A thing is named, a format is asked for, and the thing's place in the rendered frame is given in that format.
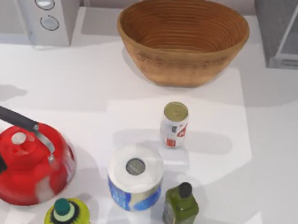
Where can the red and white can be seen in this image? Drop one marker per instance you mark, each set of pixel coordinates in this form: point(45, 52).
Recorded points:
point(174, 127)

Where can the white paper towel roll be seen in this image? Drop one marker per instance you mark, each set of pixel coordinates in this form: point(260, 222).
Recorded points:
point(135, 177)

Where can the brown woven basket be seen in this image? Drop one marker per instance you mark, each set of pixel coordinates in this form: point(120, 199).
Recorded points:
point(182, 41)

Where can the dark green square bottle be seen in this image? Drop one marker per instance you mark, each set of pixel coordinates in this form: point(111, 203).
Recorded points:
point(180, 211)

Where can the yellow-green bottle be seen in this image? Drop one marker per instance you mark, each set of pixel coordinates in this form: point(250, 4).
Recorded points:
point(67, 214)

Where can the red kettle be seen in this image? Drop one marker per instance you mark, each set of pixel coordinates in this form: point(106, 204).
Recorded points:
point(30, 166)

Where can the round microwave knob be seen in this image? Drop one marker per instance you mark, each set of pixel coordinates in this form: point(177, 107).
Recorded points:
point(44, 1)
point(49, 22)

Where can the pale microwave oven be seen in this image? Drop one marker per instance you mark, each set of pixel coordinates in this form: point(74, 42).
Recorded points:
point(22, 10)

